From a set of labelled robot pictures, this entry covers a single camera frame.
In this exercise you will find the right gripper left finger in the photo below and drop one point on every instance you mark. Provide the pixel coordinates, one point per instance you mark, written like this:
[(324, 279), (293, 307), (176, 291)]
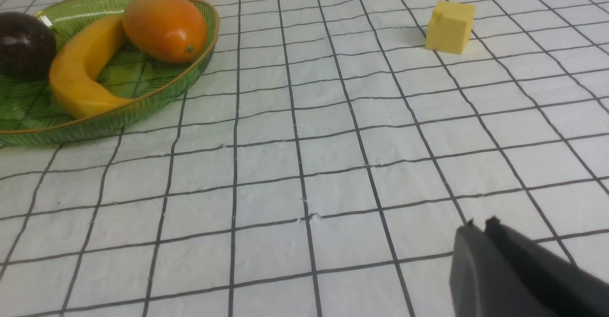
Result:
[(483, 284)]

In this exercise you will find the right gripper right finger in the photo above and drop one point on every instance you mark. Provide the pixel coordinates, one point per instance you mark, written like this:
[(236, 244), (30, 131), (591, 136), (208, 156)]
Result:
[(560, 286)]

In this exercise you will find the orange yellow mango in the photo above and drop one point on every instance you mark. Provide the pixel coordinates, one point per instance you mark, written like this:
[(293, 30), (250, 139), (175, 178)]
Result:
[(172, 31)]

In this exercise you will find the yellow plastic banana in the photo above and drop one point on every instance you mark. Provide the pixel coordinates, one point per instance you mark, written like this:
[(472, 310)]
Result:
[(75, 69)]

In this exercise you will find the dark purple mangosteen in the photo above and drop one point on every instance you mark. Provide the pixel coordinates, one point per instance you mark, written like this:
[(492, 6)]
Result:
[(27, 46)]

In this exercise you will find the white grid tablecloth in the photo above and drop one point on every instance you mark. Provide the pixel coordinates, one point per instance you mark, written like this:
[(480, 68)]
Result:
[(321, 166)]

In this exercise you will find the yellow foam cube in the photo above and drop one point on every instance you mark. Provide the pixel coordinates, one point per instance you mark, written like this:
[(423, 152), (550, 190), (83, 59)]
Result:
[(449, 28)]

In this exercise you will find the green glass leaf plate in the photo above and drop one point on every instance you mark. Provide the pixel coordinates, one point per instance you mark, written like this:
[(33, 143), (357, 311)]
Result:
[(31, 114)]

